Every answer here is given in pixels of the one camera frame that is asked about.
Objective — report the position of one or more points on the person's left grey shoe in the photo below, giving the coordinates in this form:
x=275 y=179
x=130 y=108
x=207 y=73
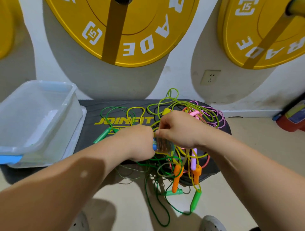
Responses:
x=80 y=222

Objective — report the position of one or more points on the person's left forearm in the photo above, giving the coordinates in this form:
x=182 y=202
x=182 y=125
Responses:
x=52 y=190

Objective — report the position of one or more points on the clear plastic storage bin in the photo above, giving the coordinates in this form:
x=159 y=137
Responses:
x=33 y=116

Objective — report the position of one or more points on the black aerobic step platform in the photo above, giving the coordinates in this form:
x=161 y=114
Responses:
x=90 y=112

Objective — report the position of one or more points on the person's right forearm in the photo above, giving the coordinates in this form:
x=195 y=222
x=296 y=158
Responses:
x=262 y=181

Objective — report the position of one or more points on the person's right hand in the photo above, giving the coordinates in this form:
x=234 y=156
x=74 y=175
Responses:
x=183 y=128

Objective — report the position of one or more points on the large yellow weight plate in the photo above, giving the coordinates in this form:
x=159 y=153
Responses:
x=133 y=28

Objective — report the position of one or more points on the white wall socket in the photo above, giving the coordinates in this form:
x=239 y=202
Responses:
x=210 y=77

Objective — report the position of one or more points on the blue plastic piece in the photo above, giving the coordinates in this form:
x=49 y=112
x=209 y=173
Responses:
x=10 y=159

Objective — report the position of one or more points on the red fire extinguisher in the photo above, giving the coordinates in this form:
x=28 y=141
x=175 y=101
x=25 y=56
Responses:
x=291 y=119

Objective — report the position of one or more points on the person's left hand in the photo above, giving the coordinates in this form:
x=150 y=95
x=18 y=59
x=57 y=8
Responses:
x=136 y=143

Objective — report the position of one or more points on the translucent plastic lid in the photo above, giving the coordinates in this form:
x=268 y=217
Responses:
x=78 y=135

